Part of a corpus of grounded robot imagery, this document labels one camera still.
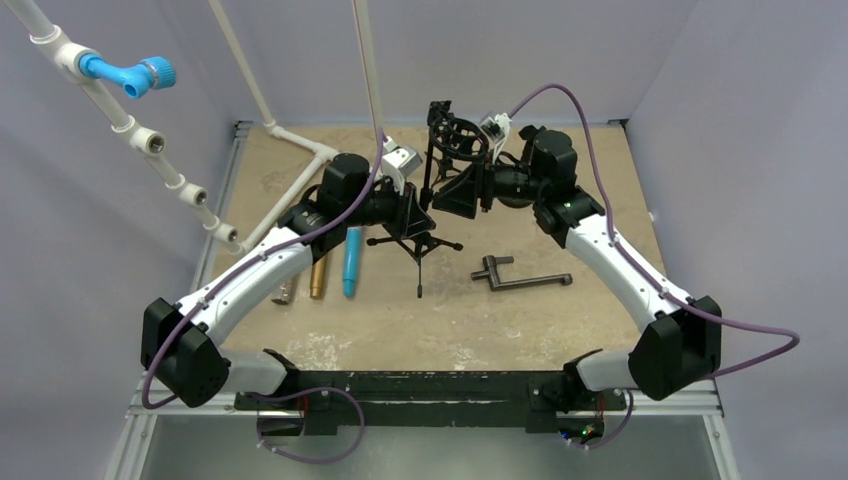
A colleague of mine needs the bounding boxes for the blue pipe fitting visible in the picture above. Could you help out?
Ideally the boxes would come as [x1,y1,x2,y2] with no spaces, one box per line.
[77,54,177,99]

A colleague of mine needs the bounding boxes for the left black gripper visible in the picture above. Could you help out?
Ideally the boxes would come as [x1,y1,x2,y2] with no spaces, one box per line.
[343,175,435,240]

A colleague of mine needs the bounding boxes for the gold microphone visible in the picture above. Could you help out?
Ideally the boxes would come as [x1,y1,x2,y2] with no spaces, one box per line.
[309,255,329,300]

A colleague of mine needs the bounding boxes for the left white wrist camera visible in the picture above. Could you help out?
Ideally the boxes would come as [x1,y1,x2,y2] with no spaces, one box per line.
[380,136,424,193]

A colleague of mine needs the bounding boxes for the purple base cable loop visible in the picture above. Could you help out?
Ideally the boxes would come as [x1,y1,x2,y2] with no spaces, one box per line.
[238,386,367,466]

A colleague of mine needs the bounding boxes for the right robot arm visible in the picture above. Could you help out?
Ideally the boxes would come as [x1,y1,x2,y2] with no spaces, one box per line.
[432,127,722,407]

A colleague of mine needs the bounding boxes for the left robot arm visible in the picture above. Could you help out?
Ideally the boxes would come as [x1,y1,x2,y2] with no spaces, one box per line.
[141,147,435,409]

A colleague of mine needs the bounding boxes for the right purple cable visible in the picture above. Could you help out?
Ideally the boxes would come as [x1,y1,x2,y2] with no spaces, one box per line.
[506,84,802,380]

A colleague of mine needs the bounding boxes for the blue microphone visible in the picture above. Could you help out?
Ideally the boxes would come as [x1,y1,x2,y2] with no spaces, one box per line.
[342,227,364,298]

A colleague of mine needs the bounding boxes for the glitter silver-head microphone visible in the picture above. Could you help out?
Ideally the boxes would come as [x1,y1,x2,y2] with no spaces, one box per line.
[271,278,297,306]

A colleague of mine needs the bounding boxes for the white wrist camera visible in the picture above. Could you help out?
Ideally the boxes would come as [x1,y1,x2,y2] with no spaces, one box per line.
[380,136,424,193]
[479,113,512,158]

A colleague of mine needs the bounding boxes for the black shock-mount tripod stand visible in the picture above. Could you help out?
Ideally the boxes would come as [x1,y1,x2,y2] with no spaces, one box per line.
[366,100,491,268]

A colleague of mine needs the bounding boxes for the white PVC pipe frame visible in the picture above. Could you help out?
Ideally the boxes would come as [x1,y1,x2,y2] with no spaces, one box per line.
[0,0,392,254]

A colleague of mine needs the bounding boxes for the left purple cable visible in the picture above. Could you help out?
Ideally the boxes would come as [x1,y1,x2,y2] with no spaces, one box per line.
[140,129,389,411]

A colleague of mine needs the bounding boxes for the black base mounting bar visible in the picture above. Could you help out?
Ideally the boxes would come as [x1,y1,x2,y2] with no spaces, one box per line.
[234,370,627,435]

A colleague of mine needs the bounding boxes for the dark grey metal pipe fitting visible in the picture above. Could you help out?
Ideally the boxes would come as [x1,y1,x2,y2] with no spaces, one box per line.
[470,255,573,292]

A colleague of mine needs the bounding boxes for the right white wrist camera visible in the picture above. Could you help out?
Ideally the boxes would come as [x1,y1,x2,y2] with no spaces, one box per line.
[479,113,512,158]

